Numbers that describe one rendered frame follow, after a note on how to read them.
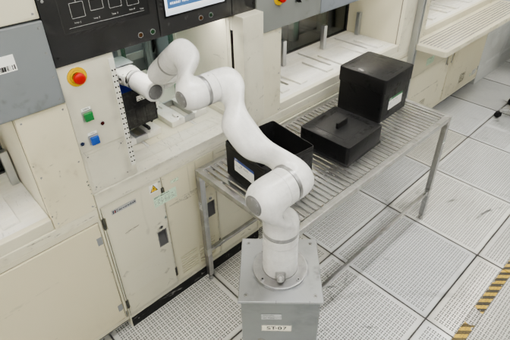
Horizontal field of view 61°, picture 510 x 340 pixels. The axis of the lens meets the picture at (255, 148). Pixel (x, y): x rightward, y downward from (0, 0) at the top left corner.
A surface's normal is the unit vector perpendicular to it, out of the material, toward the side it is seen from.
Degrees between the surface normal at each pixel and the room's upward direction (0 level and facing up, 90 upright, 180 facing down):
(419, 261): 0
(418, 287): 0
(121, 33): 90
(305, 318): 90
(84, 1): 90
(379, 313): 0
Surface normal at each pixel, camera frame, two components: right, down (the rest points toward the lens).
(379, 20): -0.73, 0.40
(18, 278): 0.69, 0.40
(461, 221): -0.01, -0.82
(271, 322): -0.03, 0.57
